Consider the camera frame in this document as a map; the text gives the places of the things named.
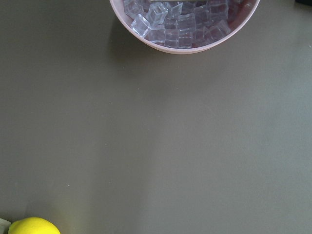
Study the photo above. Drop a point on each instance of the clear ice cubes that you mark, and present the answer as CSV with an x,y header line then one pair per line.
x,y
182,24

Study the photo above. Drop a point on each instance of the pink bowl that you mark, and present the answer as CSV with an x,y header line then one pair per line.
x,y
244,14

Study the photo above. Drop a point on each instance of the yellow lemon near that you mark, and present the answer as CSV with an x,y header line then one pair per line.
x,y
33,225

